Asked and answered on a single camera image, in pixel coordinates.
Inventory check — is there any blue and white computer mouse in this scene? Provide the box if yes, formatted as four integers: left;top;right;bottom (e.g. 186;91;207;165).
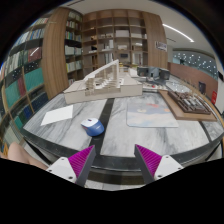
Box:
81;118;104;137

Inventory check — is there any white architectural building model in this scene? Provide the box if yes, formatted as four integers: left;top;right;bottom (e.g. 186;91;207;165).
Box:
64;60;143;104

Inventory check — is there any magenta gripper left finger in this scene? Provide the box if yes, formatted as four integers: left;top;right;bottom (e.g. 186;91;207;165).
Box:
47;145;96;187

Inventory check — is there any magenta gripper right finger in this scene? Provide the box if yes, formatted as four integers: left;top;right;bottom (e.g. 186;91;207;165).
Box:
134;144;183;184

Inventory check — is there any white paper sheet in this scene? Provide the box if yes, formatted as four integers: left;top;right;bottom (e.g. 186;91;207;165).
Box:
41;105;73;126

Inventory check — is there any grey architectural model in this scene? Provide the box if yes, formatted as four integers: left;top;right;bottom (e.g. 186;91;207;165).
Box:
137;66;170;81

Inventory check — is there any wooden bookshelf unit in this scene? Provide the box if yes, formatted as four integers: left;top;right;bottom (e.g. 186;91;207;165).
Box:
41;7;168;98

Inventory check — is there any dark model on wooden board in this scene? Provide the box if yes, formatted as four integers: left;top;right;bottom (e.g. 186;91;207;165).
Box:
159;90;217;122

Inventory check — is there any glass-front book cabinet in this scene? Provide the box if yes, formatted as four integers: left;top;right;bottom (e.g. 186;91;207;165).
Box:
0;16;49;154

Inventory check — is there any person's bare knee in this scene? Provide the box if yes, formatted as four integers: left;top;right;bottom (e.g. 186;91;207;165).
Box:
8;142;47;170

